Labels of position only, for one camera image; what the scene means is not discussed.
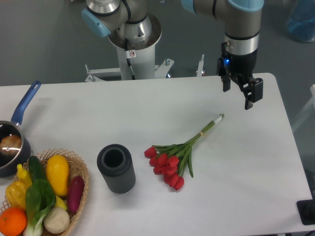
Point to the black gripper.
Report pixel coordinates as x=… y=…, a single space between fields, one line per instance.
x=238 y=68

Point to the red tulip bouquet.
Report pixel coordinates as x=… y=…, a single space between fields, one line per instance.
x=170 y=161

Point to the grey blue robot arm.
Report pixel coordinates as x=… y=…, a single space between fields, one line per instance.
x=241 y=18

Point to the blue translucent container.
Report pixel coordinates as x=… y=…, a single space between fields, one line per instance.
x=300 y=23

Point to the black device at edge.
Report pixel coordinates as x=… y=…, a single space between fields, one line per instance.
x=306 y=209

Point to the dark grey ribbed vase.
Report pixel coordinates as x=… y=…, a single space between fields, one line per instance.
x=116 y=166

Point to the woven wicker basket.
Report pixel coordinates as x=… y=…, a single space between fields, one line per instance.
x=77 y=167

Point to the purple eggplant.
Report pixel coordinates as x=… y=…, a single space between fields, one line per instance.
x=75 y=192

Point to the yellow squash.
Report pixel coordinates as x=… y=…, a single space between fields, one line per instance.
x=57 y=172

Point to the yellow banana piece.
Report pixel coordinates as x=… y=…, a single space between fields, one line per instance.
x=60 y=203

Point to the dark green cucumber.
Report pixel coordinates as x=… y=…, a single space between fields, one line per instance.
x=36 y=169

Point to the green bok choy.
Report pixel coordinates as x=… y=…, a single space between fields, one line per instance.
x=39 y=199

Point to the beige round potato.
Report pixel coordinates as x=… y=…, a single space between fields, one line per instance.
x=57 y=220

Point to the small yellow gourd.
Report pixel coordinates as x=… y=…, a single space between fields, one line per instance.
x=24 y=175

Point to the brown bread roll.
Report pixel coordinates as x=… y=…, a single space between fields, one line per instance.
x=10 y=145

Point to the yellow bell pepper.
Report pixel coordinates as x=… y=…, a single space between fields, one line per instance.
x=16 y=194

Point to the orange fruit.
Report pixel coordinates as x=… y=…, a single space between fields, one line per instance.
x=13 y=221

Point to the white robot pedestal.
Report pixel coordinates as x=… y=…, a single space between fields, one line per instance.
x=136 y=49

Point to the blue handled saucepan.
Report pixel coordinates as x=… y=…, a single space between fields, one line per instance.
x=8 y=164

